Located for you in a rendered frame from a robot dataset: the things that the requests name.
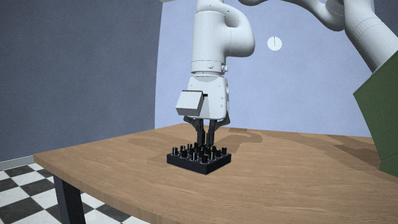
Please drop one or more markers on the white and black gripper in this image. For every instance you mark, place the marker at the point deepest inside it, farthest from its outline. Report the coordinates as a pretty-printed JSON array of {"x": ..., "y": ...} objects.
[{"x": 215, "y": 106}]

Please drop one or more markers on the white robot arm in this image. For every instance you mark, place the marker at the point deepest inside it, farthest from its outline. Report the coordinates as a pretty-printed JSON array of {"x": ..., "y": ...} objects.
[{"x": 220, "y": 30}]

